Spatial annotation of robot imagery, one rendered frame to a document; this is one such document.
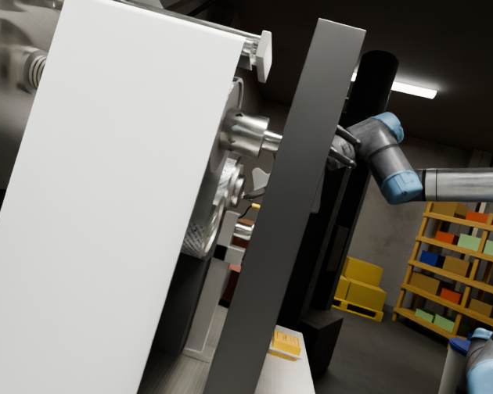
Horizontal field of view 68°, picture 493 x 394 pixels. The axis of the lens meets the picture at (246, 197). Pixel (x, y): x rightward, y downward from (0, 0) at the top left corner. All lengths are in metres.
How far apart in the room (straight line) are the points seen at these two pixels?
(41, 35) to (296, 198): 0.49
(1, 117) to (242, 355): 0.49
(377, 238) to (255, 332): 6.73
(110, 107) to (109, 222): 0.14
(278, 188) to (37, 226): 0.32
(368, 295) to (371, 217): 1.61
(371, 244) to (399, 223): 0.61
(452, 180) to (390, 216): 6.22
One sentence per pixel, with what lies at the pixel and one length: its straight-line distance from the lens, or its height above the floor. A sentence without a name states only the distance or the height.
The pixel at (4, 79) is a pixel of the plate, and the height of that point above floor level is 1.30.
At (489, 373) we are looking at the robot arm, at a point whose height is 1.09.
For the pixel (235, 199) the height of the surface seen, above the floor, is 1.23.
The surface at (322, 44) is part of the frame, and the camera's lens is 0.41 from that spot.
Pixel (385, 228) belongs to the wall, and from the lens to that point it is 7.11.
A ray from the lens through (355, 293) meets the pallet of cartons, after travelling 6.03.
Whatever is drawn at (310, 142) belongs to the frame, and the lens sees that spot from 0.38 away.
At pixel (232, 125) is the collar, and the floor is 1.34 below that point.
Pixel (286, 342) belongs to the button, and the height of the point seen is 0.92.
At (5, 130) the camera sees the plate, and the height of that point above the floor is 1.23.
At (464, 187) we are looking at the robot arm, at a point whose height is 1.40.
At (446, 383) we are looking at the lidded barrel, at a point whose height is 0.39.
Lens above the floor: 1.25
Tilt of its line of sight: level
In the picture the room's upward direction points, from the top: 17 degrees clockwise
